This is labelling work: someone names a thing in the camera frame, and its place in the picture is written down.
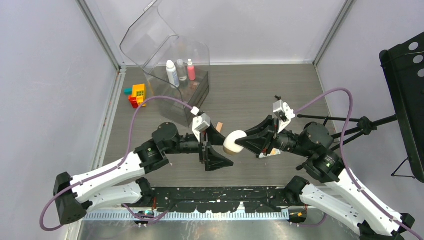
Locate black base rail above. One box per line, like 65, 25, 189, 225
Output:
120, 186, 319, 215

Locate clear acrylic drawer organizer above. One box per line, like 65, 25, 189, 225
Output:
119, 0, 210, 127

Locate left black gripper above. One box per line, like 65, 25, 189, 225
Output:
164, 121, 234, 170

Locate white cylindrical bottle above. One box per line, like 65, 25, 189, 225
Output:
166, 60, 180, 89

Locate pink spray bottle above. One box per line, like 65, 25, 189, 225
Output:
187, 58, 196, 81

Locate eyeshadow palette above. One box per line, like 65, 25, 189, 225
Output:
182, 80, 200, 101

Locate clear small bottle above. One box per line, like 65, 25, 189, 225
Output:
175, 59, 188, 82

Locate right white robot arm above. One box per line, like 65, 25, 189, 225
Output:
224, 116, 415, 240

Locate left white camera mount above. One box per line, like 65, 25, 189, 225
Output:
190, 106, 211, 143

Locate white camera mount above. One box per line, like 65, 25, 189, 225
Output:
272, 100, 296, 134
190, 106, 211, 143

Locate white oval compact case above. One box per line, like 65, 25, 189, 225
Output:
223, 130, 247, 155

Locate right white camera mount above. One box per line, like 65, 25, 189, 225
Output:
272, 100, 296, 134

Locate peach concealer stick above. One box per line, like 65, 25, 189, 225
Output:
216, 122, 223, 132

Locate black tripod stand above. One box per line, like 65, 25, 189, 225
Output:
297, 114, 398, 145

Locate small printed cream tube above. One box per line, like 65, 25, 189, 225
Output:
258, 148, 282, 159

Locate colourful toy block stack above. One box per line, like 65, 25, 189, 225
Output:
123, 84, 146, 109

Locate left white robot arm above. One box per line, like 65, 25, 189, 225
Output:
53, 122, 234, 225

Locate black perforated panel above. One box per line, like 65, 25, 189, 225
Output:
379, 33, 424, 183

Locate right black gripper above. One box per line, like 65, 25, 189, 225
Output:
234, 113, 311, 156

